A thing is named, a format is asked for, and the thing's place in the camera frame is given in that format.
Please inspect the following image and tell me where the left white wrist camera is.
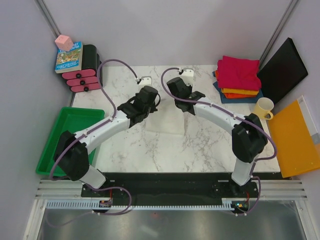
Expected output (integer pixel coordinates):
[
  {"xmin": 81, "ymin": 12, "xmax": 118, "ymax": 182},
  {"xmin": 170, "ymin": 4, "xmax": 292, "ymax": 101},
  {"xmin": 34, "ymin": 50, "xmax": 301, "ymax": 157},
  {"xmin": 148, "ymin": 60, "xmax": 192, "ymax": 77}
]
[{"xmin": 137, "ymin": 76, "xmax": 152, "ymax": 89}]

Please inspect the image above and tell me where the white cable duct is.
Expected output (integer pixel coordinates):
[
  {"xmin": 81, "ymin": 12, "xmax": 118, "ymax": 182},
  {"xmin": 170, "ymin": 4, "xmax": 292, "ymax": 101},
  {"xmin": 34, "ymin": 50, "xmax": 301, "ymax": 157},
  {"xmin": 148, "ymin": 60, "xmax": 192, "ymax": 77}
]
[{"xmin": 46, "ymin": 199, "xmax": 235, "ymax": 211}]

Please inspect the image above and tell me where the white t shirt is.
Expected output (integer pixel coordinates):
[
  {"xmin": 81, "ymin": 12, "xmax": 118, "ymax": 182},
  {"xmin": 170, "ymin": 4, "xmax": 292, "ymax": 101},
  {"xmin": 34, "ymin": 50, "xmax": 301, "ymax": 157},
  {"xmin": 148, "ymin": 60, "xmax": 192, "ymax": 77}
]
[{"xmin": 145, "ymin": 97, "xmax": 193, "ymax": 136}]

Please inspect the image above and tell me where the green plastic tray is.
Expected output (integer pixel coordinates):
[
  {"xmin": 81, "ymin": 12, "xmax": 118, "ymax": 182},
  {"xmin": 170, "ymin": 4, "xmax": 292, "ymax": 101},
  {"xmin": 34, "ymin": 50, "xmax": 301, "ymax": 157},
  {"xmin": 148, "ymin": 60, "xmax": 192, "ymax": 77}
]
[{"xmin": 35, "ymin": 106, "xmax": 106, "ymax": 176}]

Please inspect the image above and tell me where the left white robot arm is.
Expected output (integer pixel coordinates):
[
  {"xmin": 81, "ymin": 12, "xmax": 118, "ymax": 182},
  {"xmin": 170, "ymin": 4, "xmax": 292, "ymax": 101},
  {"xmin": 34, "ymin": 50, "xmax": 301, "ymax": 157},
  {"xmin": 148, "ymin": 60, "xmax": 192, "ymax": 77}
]
[{"xmin": 49, "ymin": 86, "xmax": 159, "ymax": 197}]

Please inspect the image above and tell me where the pink cube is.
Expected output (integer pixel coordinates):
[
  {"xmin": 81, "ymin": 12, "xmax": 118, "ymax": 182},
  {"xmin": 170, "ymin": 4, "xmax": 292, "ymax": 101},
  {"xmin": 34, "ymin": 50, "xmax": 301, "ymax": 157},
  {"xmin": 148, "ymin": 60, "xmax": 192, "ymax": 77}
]
[{"xmin": 54, "ymin": 34, "xmax": 74, "ymax": 52}]

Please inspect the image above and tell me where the orange folder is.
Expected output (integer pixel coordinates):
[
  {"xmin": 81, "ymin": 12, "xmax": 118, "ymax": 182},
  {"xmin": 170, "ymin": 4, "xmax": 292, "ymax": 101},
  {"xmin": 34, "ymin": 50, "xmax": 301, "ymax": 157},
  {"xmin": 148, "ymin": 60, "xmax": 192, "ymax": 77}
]
[{"xmin": 268, "ymin": 96, "xmax": 320, "ymax": 178}]

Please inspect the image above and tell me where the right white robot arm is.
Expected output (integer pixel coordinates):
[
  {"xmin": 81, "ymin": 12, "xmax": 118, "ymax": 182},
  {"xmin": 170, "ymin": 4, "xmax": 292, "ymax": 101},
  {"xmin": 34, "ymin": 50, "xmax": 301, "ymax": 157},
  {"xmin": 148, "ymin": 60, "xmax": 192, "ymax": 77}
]
[{"xmin": 165, "ymin": 77, "xmax": 268, "ymax": 197}]

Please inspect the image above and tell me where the yellow folded t shirt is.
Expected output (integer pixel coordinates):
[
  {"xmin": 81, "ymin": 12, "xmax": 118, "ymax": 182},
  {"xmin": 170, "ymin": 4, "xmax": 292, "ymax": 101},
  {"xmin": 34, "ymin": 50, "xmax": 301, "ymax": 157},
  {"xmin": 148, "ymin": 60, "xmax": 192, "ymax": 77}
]
[{"xmin": 221, "ymin": 88, "xmax": 259, "ymax": 96}]

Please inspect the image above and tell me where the orange folded t shirt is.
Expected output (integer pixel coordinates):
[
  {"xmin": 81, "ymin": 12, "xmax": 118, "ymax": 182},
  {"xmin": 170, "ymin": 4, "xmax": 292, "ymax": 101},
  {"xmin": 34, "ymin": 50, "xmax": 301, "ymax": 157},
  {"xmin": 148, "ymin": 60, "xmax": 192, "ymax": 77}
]
[{"xmin": 214, "ymin": 69, "xmax": 258, "ymax": 100}]

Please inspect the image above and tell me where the black tablet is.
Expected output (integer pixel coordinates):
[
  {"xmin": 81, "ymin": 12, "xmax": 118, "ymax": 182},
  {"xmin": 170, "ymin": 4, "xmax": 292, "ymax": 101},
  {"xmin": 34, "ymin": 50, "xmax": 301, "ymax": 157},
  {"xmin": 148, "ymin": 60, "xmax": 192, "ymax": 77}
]
[{"xmin": 257, "ymin": 37, "xmax": 308, "ymax": 105}]

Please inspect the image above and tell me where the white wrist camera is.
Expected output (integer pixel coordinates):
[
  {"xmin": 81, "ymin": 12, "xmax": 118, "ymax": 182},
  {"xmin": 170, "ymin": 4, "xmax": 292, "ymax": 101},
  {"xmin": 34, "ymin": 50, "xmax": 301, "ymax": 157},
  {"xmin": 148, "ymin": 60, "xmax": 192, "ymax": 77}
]
[
  {"xmin": 178, "ymin": 67, "xmax": 195, "ymax": 87},
  {"xmin": 137, "ymin": 76, "xmax": 152, "ymax": 89}
]

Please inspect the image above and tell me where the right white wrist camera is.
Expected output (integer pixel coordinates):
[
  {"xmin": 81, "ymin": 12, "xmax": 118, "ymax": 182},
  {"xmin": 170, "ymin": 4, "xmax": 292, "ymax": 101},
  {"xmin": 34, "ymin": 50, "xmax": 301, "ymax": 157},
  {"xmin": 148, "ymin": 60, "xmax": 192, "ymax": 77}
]
[{"xmin": 178, "ymin": 67, "xmax": 195, "ymax": 87}]

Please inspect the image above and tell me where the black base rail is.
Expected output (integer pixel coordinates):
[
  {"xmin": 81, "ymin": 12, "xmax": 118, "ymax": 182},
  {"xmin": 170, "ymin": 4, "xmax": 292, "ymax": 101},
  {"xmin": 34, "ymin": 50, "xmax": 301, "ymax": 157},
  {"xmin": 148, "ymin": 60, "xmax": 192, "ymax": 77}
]
[{"xmin": 81, "ymin": 172, "xmax": 258, "ymax": 207}]

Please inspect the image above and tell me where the blue paperback book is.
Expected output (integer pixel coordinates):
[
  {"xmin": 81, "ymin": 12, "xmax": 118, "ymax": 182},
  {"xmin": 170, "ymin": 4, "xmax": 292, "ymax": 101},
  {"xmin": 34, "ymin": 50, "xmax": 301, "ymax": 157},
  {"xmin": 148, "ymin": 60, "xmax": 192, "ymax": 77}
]
[{"xmin": 55, "ymin": 41, "xmax": 83, "ymax": 74}]

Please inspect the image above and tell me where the yellow mug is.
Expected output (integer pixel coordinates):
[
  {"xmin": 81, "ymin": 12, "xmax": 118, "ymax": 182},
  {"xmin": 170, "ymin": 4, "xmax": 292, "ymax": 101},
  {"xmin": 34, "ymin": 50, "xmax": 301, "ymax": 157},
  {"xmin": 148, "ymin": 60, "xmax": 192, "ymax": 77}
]
[{"xmin": 252, "ymin": 97, "xmax": 275, "ymax": 120}]

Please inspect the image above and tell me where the blue folded t shirt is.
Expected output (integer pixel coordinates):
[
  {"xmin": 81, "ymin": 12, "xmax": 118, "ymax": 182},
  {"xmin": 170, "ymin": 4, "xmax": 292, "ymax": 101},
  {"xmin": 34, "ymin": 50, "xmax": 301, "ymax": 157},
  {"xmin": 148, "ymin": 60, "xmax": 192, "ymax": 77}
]
[{"xmin": 213, "ymin": 70, "xmax": 263, "ymax": 104}]

